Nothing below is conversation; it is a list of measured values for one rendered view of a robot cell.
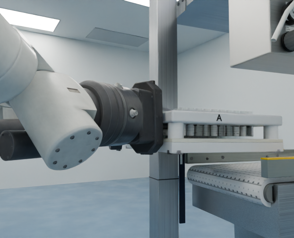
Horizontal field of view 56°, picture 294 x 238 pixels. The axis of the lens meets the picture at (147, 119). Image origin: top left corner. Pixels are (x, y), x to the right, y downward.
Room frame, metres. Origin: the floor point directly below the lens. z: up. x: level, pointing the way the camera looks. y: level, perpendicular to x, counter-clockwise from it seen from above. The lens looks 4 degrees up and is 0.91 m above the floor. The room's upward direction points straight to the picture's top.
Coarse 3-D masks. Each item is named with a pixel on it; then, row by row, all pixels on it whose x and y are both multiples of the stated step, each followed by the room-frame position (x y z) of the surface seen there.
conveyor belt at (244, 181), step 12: (192, 168) 0.71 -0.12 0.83; (204, 168) 0.68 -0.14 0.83; (216, 168) 0.66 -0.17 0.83; (228, 168) 0.66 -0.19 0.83; (240, 168) 0.66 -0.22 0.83; (252, 168) 0.66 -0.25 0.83; (192, 180) 0.70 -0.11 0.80; (204, 180) 0.65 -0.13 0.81; (216, 180) 0.60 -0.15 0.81; (228, 180) 0.57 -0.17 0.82; (240, 180) 0.54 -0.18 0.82; (252, 180) 0.51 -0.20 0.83; (264, 180) 0.49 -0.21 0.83; (276, 180) 0.50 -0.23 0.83; (288, 180) 0.51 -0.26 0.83; (228, 192) 0.57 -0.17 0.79; (240, 192) 0.54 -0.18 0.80; (252, 192) 0.50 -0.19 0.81; (264, 204) 0.49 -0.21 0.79
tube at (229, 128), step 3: (225, 111) 0.54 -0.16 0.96; (228, 111) 0.53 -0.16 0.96; (231, 111) 0.53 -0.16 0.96; (225, 126) 0.54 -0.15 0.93; (228, 126) 0.53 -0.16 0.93; (231, 126) 0.53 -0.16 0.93; (225, 129) 0.54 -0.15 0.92; (228, 129) 0.53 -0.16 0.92; (231, 129) 0.53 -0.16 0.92; (225, 132) 0.54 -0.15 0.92; (228, 132) 0.53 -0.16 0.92; (231, 132) 0.53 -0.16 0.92; (225, 135) 0.54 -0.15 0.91; (228, 135) 0.53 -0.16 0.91; (231, 135) 0.53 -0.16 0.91; (225, 138) 0.54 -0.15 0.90; (228, 138) 0.53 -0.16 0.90; (231, 138) 0.53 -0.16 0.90
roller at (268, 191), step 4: (268, 184) 0.49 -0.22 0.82; (272, 184) 0.49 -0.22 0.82; (264, 188) 0.49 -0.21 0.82; (268, 188) 0.49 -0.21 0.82; (272, 188) 0.49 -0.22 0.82; (264, 192) 0.49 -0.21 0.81; (268, 192) 0.49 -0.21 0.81; (272, 192) 0.49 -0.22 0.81; (264, 196) 0.49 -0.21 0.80; (268, 196) 0.49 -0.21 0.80; (272, 196) 0.49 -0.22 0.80; (268, 200) 0.49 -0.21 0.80; (272, 200) 0.49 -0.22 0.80
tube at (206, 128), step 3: (204, 111) 0.52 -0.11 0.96; (207, 111) 0.51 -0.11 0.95; (204, 126) 0.52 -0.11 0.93; (207, 126) 0.51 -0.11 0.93; (204, 129) 0.52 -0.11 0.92; (207, 129) 0.51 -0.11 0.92; (204, 132) 0.52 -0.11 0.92; (207, 132) 0.51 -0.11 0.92; (204, 135) 0.52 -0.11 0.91; (207, 135) 0.51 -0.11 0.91
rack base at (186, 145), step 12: (168, 144) 0.45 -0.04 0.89; (180, 144) 0.45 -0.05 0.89; (192, 144) 0.46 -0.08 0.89; (204, 144) 0.47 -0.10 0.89; (216, 144) 0.48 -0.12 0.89; (228, 144) 0.49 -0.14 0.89; (240, 144) 0.50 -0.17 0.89; (252, 144) 0.51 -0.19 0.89; (264, 144) 0.52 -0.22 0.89; (276, 144) 0.53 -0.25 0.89
